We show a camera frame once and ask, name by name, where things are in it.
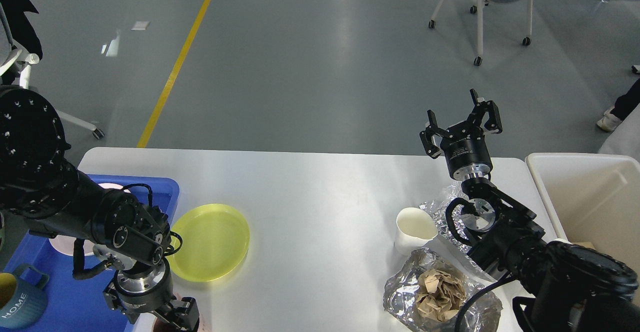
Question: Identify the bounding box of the blue plastic tray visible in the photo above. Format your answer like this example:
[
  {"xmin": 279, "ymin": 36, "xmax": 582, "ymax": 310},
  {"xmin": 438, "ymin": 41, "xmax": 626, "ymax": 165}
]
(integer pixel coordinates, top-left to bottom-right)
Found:
[{"xmin": 4, "ymin": 174, "xmax": 179, "ymax": 332}]

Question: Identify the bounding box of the beige plastic bin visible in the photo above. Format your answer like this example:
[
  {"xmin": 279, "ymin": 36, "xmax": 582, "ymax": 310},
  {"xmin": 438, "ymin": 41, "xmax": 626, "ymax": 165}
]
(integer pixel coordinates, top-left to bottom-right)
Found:
[{"xmin": 525, "ymin": 152, "xmax": 640, "ymax": 264}]

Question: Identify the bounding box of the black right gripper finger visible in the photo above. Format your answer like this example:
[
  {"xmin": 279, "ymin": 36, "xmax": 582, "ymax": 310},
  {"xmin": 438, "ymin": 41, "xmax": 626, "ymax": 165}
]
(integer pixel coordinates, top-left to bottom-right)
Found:
[
  {"xmin": 420, "ymin": 110, "xmax": 450, "ymax": 159},
  {"xmin": 465, "ymin": 89, "xmax": 503, "ymax": 134}
]

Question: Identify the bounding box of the crumpled aluminium foil front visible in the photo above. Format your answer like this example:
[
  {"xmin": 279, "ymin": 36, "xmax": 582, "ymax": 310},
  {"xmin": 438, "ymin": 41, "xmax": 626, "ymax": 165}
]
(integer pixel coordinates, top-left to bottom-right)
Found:
[{"xmin": 382, "ymin": 247, "xmax": 503, "ymax": 332}]

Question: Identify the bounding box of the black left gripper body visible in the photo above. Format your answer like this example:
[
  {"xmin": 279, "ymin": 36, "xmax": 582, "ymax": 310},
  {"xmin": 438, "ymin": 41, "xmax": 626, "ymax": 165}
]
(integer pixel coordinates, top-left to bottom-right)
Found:
[{"xmin": 103, "ymin": 259, "xmax": 174, "ymax": 325}]

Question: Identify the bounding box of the pink ceramic mug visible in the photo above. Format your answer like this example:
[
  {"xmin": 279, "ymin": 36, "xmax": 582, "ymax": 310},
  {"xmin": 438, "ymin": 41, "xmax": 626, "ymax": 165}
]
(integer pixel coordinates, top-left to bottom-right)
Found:
[{"xmin": 151, "ymin": 318, "xmax": 211, "ymax": 332}]

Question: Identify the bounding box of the white office chair left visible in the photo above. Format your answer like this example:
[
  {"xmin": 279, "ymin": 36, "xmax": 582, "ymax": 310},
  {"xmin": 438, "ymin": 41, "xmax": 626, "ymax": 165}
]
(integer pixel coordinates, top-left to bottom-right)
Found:
[{"xmin": 0, "ymin": 7, "xmax": 105, "ymax": 140}]

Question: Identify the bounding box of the blue HOME mug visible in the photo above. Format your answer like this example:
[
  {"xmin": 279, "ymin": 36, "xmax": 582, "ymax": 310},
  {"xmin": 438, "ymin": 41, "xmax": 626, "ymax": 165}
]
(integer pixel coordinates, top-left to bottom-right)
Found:
[{"xmin": 0, "ymin": 263, "xmax": 50, "ymax": 330}]

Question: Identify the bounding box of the crumpled brown paper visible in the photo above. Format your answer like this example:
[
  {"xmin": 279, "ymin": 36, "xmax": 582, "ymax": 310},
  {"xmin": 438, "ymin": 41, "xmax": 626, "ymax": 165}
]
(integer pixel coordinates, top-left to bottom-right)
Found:
[{"xmin": 414, "ymin": 268, "xmax": 467, "ymax": 323}]

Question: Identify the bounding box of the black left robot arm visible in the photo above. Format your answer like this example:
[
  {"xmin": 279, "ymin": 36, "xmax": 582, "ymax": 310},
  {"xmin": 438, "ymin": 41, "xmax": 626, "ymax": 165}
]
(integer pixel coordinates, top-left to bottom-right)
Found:
[{"xmin": 0, "ymin": 84, "xmax": 201, "ymax": 332}]

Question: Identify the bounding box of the yellow plastic plate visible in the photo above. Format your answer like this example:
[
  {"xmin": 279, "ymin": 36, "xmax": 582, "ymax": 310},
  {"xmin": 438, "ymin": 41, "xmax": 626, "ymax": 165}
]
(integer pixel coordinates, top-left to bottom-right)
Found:
[{"xmin": 167, "ymin": 203, "xmax": 250, "ymax": 283}]

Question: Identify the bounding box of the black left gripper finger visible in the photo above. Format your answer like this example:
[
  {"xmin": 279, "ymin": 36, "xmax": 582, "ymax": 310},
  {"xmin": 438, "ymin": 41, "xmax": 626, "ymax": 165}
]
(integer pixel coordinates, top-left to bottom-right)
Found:
[{"xmin": 152, "ymin": 297, "xmax": 201, "ymax": 332}]

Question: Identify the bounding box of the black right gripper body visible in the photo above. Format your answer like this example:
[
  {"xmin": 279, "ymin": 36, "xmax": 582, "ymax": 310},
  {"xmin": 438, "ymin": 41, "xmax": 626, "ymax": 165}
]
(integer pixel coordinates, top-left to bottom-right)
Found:
[{"xmin": 442, "ymin": 127, "xmax": 493, "ymax": 181}]

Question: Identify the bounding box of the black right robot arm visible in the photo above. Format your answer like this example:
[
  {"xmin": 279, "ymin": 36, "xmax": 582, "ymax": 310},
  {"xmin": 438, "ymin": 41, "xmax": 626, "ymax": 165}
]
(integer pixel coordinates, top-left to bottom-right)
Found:
[{"xmin": 419, "ymin": 89, "xmax": 640, "ymax": 332}]

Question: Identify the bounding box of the white paper cup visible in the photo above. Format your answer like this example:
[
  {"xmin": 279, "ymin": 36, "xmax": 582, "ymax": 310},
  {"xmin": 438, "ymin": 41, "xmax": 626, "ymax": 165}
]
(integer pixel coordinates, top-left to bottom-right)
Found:
[{"xmin": 393, "ymin": 207, "xmax": 439, "ymax": 256}]

